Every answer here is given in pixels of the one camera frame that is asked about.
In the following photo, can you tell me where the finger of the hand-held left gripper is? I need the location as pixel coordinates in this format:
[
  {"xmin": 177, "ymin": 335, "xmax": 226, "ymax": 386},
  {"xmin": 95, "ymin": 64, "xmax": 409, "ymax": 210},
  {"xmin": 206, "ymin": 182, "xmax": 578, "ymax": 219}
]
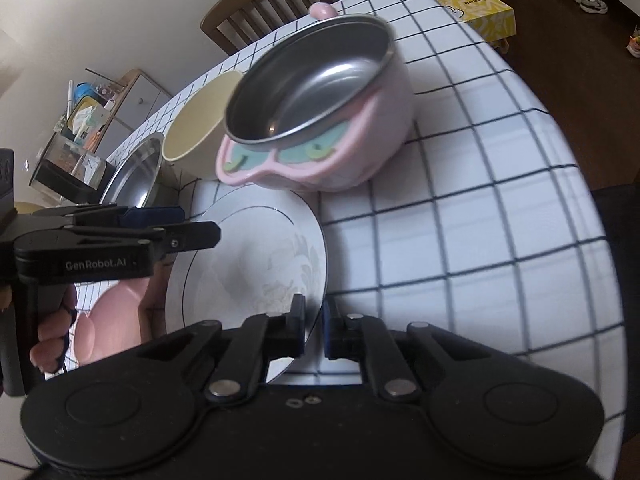
[
  {"xmin": 62, "ymin": 222, "xmax": 222, "ymax": 261},
  {"xmin": 34, "ymin": 204, "xmax": 190, "ymax": 228}
]

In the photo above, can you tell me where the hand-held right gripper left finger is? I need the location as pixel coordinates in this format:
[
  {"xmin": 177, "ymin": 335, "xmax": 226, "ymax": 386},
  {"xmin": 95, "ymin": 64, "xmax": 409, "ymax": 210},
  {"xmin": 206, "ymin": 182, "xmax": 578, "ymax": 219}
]
[{"xmin": 135, "ymin": 294, "xmax": 307, "ymax": 406}]

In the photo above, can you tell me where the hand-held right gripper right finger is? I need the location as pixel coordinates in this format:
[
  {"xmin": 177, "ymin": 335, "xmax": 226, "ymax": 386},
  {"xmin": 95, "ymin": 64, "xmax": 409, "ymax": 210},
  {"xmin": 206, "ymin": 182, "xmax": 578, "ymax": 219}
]
[{"xmin": 322, "ymin": 296, "xmax": 501, "ymax": 403}]

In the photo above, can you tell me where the steel basin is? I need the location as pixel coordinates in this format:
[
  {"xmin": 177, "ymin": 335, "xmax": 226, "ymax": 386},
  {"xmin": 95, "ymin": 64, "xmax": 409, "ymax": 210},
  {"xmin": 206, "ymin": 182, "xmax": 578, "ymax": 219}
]
[{"xmin": 100, "ymin": 132, "xmax": 166, "ymax": 208}]

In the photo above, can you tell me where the white floral plate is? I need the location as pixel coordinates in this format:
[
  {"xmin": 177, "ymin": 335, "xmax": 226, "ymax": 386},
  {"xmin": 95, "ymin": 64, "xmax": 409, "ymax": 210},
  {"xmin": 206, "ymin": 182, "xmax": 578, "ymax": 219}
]
[{"xmin": 165, "ymin": 184, "xmax": 328, "ymax": 386}]

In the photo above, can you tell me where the person's left hand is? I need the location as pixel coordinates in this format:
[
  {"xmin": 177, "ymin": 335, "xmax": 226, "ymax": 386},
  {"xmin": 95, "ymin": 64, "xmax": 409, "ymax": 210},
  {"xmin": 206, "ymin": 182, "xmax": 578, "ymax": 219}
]
[{"xmin": 29, "ymin": 283, "xmax": 79, "ymax": 374}]

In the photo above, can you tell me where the pink flower-shaped plate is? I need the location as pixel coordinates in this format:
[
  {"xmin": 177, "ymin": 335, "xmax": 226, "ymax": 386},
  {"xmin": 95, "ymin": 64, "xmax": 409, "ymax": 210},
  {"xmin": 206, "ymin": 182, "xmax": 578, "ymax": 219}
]
[{"xmin": 45, "ymin": 277, "xmax": 168, "ymax": 373}]

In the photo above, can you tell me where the cream bowl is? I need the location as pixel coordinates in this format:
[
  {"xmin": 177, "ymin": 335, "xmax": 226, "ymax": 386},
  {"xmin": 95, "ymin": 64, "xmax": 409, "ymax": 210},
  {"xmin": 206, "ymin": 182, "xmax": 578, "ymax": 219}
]
[{"xmin": 162, "ymin": 70, "xmax": 246, "ymax": 181}]

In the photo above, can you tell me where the wooden shelf cabinet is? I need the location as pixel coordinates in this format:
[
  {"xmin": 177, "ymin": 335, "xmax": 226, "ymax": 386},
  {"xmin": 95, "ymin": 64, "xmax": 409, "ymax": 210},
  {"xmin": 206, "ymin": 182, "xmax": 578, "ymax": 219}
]
[{"xmin": 30, "ymin": 67, "xmax": 173, "ymax": 201}]

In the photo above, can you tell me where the white checked tablecloth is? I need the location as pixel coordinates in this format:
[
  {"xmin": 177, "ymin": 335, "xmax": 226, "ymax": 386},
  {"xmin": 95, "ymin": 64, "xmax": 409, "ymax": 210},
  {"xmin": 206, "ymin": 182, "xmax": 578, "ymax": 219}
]
[{"xmin": 75, "ymin": 0, "xmax": 626, "ymax": 401}]

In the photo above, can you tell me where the wooden chair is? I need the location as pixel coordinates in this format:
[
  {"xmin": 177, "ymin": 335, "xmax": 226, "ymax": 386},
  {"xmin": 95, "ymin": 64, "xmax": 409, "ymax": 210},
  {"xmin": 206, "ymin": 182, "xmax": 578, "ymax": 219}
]
[{"xmin": 200, "ymin": 0, "xmax": 333, "ymax": 56}]

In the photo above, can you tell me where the yellow cardboard box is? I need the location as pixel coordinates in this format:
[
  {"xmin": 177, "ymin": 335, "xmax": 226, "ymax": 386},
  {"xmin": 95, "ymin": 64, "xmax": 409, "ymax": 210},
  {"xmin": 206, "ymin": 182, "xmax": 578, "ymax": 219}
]
[{"xmin": 435, "ymin": 0, "xmax": 516, "ymax": 43}]

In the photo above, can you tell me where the row of shoes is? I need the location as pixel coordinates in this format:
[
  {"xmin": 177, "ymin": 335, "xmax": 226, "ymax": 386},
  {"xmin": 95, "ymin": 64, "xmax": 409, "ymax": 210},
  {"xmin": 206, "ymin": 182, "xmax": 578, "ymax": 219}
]
[{"xmin": 530, "ymin": 0, "xmax": 640, "ymax": 58}]

